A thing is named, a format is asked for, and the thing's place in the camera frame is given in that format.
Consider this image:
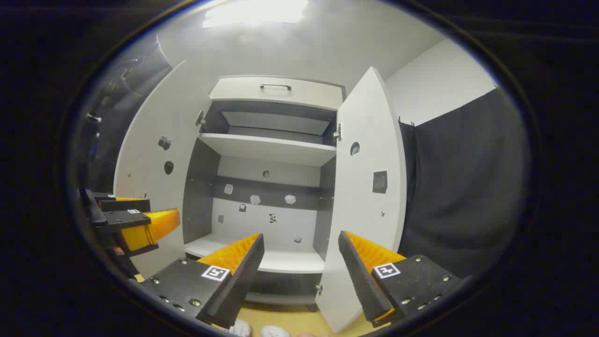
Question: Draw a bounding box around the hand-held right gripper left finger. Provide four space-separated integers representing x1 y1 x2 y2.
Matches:
139 233 265 330

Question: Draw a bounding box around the white shoe cabinet door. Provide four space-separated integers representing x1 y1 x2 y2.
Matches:
114 60 217 280
314 66 408 334

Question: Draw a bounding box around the white cabinet drawer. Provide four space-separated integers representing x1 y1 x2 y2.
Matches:
209 75 346 112

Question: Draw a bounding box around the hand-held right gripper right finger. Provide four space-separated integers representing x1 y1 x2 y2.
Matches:
338 230 465 328

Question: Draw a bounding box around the white shoe cabinet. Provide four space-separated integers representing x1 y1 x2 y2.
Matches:
182 75 347 313

